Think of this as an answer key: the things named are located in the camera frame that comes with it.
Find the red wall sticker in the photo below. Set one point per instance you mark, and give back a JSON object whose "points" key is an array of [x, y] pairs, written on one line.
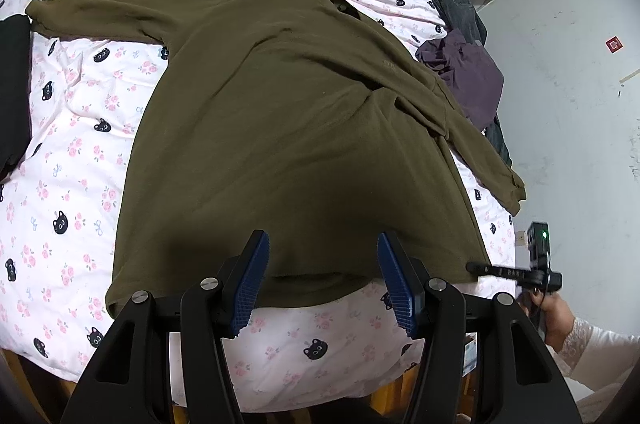
{"points": [[612, 44]]}

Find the pink printed blanket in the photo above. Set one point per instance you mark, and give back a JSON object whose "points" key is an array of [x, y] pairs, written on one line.
{"points": [[75, 153]]}

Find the olive green sweater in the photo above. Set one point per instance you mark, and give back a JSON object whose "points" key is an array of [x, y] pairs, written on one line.
{"points": [[280, 128]]}

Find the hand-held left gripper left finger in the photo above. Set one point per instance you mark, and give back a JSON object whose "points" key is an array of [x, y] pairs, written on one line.
{"points": [[250, 284]]}

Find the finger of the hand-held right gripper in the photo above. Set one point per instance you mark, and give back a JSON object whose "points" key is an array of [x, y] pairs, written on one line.
{"points": [[500, 270]]}

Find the wooden wall strip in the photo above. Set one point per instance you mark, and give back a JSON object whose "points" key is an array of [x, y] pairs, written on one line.
{"points": [[631, 77]]}

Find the person's right hand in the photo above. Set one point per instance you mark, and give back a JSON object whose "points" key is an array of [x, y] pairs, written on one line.
{"points": [[557, 319]]}

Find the black folded garment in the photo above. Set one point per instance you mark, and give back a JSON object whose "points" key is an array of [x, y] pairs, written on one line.
{"points": [[12, 93]]}

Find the person's right forearm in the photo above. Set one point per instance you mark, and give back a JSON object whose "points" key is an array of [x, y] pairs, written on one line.
{"points": [[595, 349]]}

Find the purple garment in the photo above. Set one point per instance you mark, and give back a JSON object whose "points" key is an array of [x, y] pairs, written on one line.
{"points": [[470, 73]]}

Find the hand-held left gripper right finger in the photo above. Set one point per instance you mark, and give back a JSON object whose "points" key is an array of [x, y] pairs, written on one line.
{"points": [[395, 284]]}

